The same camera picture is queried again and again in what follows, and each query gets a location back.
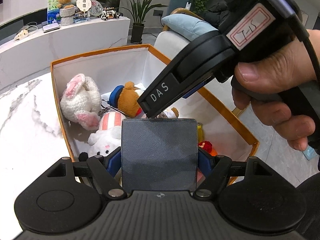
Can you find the light blue cushion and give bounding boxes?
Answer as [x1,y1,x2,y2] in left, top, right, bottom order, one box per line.
[162,14,217,41]

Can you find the decorative round plate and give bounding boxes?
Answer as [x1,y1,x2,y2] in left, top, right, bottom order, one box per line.
[90,0,103,17]

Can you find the white plush striped hat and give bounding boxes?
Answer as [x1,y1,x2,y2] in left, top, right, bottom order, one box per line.
[78,112,126,161]

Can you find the white round paper fan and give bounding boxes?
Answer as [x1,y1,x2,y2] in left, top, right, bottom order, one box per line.
[76,0,92,14]

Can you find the black white toy cars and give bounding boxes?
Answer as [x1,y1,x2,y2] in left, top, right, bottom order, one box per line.
[100,7,123,21]

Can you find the black jacket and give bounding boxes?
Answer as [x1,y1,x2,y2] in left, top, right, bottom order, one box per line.
[199,0,229,29]

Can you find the potted green plant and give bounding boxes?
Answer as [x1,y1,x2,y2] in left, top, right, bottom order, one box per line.
[120,0,167,44]

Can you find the brown bear plush blue clothes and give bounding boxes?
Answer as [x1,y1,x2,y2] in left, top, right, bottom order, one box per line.
[108,81,143,118]

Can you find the white flat device box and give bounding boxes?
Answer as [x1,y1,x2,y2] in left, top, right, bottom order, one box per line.
[42,22,60,33]

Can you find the person's right hand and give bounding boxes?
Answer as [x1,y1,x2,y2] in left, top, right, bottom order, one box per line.
[232,39,316,151]

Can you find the white armchair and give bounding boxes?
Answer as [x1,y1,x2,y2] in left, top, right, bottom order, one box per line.
[154,30,236,111]

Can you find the orange white storage box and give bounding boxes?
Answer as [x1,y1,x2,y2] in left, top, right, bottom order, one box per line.
[50,43,260,185]

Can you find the dark grey square box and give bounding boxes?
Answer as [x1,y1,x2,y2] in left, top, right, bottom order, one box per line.
[121,118,198,192]

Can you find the white pink-eared crochet bunny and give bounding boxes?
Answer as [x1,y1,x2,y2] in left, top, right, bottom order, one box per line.
[60,73,102,131]

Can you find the white power strip cables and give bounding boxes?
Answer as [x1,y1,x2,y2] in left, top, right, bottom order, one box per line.
[13,22,39,42]

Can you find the teddy bear in basket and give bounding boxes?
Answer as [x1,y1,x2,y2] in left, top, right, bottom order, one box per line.
[56,0,75,26]

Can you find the white marble tv bench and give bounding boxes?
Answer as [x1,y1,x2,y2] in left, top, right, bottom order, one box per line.
[1,17,130,93]

